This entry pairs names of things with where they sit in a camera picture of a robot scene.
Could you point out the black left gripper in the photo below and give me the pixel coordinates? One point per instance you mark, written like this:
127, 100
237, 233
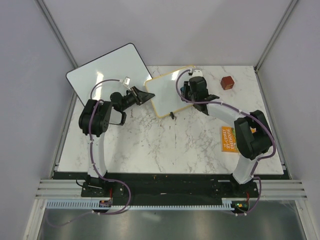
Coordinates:
140, 97

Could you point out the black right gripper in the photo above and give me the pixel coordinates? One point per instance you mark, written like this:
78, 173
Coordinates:
186, 85

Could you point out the yellow framed small whiteboard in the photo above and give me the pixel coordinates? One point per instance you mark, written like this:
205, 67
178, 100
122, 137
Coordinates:
166, 99

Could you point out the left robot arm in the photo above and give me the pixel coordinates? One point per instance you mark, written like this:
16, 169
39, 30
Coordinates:
94, 121

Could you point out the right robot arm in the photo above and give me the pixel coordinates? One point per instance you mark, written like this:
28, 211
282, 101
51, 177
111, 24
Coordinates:
253, 136

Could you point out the black whiteboard foot stand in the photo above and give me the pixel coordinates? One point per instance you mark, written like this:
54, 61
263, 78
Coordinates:
172, 115

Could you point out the large black framed whiteboard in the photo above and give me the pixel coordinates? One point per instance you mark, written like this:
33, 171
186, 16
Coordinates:
98, 79

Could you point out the red wooden cube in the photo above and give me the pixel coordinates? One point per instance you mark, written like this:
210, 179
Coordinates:
227, 82

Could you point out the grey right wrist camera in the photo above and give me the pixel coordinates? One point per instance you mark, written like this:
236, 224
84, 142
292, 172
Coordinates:
194, 72

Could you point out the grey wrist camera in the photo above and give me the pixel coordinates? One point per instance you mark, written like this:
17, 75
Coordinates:
194, 72
126, 81

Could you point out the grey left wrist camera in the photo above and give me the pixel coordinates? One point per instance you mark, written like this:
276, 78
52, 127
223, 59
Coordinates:
126, 81

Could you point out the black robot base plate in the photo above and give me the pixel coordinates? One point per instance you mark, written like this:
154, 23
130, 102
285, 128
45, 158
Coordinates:
170, 189

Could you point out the light blue cable duct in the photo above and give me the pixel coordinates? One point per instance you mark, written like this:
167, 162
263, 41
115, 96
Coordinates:
88, 204

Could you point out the aluminium rail frame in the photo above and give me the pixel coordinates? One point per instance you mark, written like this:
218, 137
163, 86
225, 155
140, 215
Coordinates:
172, 142

